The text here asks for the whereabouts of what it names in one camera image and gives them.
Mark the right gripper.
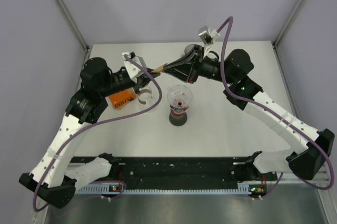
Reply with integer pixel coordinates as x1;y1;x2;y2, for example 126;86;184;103
163;45;235;85

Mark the brown paper coffee filter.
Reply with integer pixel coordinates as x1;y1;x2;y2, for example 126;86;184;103
151;64;167;74

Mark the clear glass dripper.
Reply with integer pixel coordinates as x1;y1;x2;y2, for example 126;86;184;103
167;85;193;113

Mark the orange coffee filter box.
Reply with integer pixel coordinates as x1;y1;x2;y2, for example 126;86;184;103
108;88;136;110

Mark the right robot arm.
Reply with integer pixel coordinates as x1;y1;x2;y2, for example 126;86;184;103
163;45;334;180

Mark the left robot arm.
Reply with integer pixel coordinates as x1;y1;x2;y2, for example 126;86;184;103
19;53;164;212

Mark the grey plastic dripper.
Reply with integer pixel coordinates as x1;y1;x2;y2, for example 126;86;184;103
184;44;199;56

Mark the clear glass beaker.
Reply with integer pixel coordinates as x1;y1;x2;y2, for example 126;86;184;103
136;86;156;113

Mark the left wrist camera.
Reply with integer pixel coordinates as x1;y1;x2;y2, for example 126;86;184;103
122;52;147;83

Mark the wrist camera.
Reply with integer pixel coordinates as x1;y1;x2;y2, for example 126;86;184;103
122;52;147;83
199;25;220;56

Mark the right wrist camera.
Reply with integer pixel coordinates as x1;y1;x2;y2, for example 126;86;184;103
199;25;220;56

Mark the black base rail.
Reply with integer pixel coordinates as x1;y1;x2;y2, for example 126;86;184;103
101;157;277;190

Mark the grey slotted cable duct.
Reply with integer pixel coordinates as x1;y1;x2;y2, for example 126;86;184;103
76;184;118;195

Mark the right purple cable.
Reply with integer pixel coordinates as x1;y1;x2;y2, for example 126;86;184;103
215;16;335;201

